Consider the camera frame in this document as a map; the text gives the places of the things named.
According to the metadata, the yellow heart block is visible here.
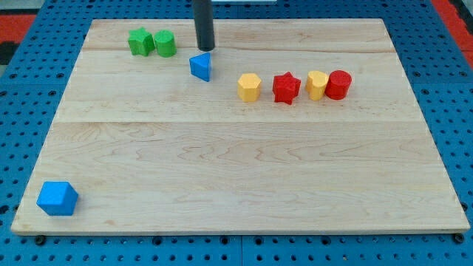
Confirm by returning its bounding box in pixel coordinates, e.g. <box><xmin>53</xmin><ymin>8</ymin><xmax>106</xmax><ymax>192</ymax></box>
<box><xmin>305</xmin><ymin>70</ymin><xmax>329</xmax><ymax>101</ymax></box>

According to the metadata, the red star block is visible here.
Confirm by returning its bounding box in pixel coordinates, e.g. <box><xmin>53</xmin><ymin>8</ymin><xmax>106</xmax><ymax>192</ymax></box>
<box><xmin>272</xmin><ymin>72</ymin><xmax>301</xmax><ymax>105</ymax></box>

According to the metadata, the green star block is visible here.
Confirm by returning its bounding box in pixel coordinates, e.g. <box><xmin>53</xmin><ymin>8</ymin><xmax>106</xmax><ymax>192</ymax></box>
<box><xmin>128</xmin><ymin>27</ymin><xmax>155</xmax><ymax>56</ymax></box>

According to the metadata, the light wooden board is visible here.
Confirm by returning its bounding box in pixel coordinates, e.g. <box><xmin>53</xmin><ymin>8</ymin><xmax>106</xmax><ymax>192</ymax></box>
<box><xmin>11</xmin><ymin>18</ymin><xmax>470</xmax><ymax>236</ymax></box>

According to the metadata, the red cylinder block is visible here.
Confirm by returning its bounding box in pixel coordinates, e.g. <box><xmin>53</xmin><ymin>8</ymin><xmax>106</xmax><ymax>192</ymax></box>
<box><xmin>324</xmin><ymin>70</ymin><xmax>352</xmax><ymax>100</ymax></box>

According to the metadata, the blue triangle block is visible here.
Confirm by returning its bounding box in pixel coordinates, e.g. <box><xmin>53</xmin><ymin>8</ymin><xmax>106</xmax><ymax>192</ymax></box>
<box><xmin>189</xmin><ymin>52</ymin><xmax>211</xmax><ymax>82</ymax></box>

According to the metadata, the green cylinder block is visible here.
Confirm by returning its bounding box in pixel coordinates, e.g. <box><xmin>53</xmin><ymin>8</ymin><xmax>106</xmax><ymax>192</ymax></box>
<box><xmin>154</xmin><ymin>30</ymin><xmax>177</xmax><ymax>58</ymax></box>

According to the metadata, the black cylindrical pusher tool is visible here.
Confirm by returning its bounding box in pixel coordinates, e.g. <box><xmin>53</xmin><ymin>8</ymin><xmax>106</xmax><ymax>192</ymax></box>
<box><xmin>192</xmin><ymin>0</ymin><xmax>215</xmax><ymax>52</ymax></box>

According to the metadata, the yellow hexagon block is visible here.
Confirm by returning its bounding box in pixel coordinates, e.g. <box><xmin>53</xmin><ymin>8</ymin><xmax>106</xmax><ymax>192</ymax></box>
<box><xmin>237</xmin><ymin>73</ymin><xmax>262</xmax><ymax>102</ymax></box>

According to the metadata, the blue cube block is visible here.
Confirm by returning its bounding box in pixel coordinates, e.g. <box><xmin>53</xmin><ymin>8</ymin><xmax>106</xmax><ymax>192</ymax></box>
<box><xmin>36</xmin><ymin>181</ymin><xmax>79</xmax><ymax>216</ymax></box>

